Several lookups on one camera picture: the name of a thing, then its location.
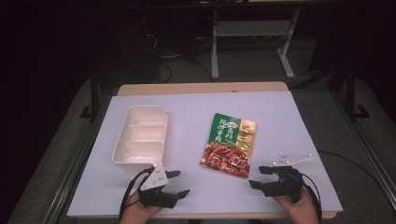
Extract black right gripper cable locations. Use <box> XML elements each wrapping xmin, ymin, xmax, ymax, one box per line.
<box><xmin>299</xmin><ymin>172</ymin><xmax>323</xmax><ymax>222</ymax></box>

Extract black looped cable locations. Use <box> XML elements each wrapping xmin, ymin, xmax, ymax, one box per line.
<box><xmin>156</xmin><ymin>61</ymin><xmax>174</xmax><ymax>85</ymax></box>

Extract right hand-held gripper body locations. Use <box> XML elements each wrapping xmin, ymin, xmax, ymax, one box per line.
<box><xmin>262</xmin><ymin>152</ymin><xmax>314</xmax><ymax>203</ymax></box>

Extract black metal stand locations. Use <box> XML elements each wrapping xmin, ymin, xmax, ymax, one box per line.
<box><xmin>79</xmin><ymin>77</ymin><xmax>101</xmax><ymax>121</ymax></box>
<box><xmin>346</xmin><ymin>63</ymin><xmax>372</xmax><ymax>122</ymax></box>

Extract black floor cable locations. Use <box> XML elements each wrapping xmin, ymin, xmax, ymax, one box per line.
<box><xmin>317</xmin><ymin>149</ymin><xmax>396</xmax><ymax>202</ymax></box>

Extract aluminium frame rail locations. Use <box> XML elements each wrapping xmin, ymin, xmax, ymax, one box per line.
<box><xmin>39</xmin><ymin>97</ymin><xmax>110</xmax><ymax>224</ymax></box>
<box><xmin>332</xmin><ymin>91</ymin><xmax>396</xmax><ymax>202</ymax></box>

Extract person's left hand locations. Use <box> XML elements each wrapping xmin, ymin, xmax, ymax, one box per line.
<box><xmin>119</xmin><ymin>190</ymin><xmax>163</xmax><ymax>224</ymax></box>

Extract white metal desk frame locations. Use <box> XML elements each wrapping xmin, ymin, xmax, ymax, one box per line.
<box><xmin>210</xmin><ymin>8</ymin><xmax>302</xmax><ymax>81</ymax></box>

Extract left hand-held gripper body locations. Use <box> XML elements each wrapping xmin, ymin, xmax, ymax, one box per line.
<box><xmin>137</xmin><ymin>163</ymin><xmax>179</xmax><ymax>210</ymax></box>

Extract person's right hand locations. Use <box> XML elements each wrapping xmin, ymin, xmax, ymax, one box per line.
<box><xmin>273</xmin><ymin>186</ymin><xmax>320</xmax><ymax>224</ymax></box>

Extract cream compartment tray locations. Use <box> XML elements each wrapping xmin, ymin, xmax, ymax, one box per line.
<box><xmin>111</xmin><ymin>105</ymin><xmax>169</xmax><ymax>174</ymax></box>

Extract white table mat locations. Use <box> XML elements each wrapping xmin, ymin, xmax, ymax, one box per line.
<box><xmin>66</xmin><ymin>90</ymin><xmax>344</xmax><ymax>218</ymax></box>

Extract green and gold sauce packet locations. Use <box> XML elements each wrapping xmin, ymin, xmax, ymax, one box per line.
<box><xmin>199</xmin><ymin>112</ymin><xmax>258</xmax><ymax>179</ymax></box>

